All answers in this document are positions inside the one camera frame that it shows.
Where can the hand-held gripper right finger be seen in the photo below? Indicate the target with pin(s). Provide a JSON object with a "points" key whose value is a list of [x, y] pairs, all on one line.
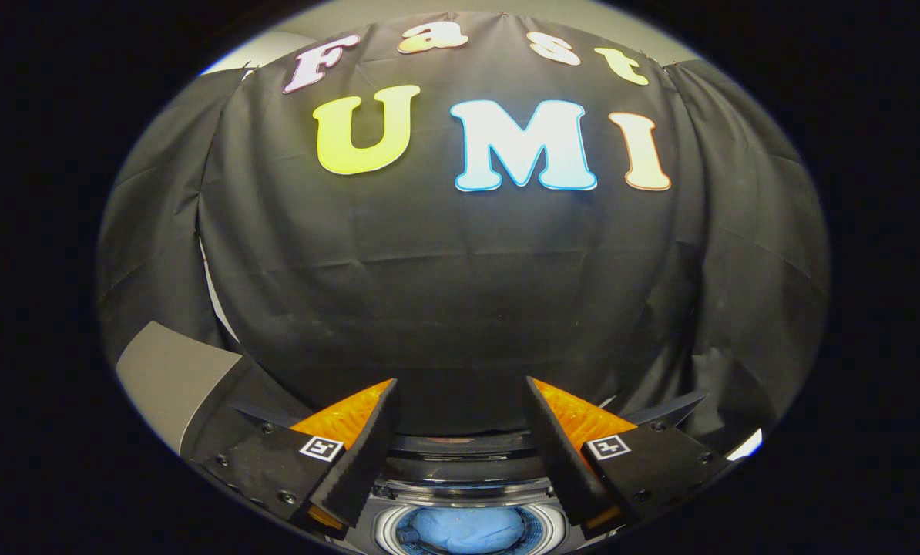
{"points": [[560, 459]]}

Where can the dark grey washing machine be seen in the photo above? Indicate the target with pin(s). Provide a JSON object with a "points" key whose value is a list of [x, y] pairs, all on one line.
{"points": [[468, 470]]}

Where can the black backdrop cloth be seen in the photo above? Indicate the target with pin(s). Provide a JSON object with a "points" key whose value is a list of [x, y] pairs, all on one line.
{"points": [[444, 293]]}

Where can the grey cabinet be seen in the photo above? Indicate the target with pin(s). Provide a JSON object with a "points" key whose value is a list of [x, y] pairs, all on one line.
{"points": [[167, 370]]}

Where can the light blue polo shirt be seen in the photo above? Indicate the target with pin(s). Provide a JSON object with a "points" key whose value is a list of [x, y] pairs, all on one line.
{"points": [[468, 530]]}

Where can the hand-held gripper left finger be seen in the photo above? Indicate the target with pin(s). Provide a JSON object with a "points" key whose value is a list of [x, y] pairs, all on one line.
{"points": [[356, 462]]}

